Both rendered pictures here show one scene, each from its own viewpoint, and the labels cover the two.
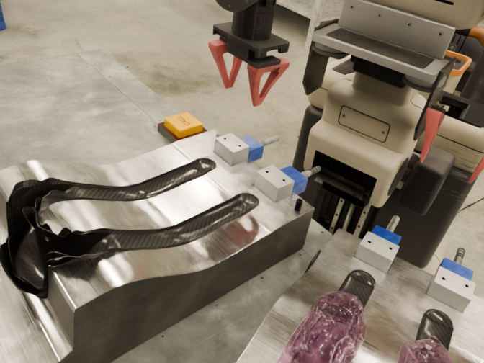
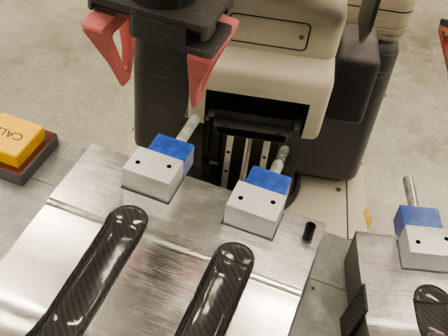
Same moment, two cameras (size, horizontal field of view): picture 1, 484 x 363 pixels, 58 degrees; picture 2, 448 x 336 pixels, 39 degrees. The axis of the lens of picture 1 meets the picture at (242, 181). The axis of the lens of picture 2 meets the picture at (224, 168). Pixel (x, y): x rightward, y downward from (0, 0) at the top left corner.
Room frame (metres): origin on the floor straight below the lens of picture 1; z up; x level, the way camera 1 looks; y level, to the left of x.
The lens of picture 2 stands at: (0.21, 0.18, 1.36)
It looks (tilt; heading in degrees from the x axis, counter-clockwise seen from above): 45 degrees down; 331
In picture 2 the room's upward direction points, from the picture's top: 8 degrees clockwise
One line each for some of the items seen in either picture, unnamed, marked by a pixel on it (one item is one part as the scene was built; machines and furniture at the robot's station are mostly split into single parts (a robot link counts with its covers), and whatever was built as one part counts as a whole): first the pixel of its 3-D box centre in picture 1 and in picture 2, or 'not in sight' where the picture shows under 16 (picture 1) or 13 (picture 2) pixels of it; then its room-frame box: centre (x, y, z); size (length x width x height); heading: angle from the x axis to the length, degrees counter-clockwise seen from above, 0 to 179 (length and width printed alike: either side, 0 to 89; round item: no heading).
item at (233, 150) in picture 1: (251, 148); (172, 153); (0.66, -0.01, 0.89); 0.13 x 0.05 x 0.05; 135
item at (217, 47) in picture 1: (237, 63); (139, 42); (0.64, 0.04, 1.05); 0.07 x 0.07 x 0.09; 46
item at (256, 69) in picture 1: (255, 73); (184, 55); (0.61, 0.01, 1.05); 0.07 x 0.07 x 0.09; 46
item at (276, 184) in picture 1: (293, 180); (267, 186); (0.58, -0.08, 0.89); 0.13 x 0.05 x 0.05; 135
